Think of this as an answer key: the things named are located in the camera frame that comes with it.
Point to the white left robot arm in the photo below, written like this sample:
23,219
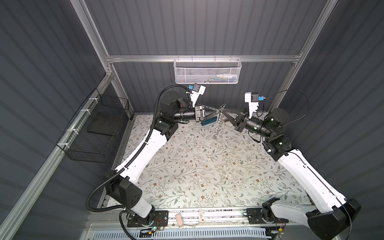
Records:
170,110

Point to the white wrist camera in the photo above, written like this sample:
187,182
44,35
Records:
195,91
253,99

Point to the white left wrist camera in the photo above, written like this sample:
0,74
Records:
195,91

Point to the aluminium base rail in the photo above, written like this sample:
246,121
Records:
193,217

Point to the teal stapler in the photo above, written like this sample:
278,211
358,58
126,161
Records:
209,121

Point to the white wire mesh basket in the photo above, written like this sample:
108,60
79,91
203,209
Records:
219,71

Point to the black wire wall basket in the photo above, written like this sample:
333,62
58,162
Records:
97,130

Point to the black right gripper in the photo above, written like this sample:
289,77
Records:
242,122

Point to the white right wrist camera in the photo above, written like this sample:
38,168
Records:
253,99

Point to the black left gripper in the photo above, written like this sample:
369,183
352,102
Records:
199,112

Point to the silver metal carabiner key holder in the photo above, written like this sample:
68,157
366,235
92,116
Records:
220,120

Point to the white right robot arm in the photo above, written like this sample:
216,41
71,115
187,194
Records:
330,212

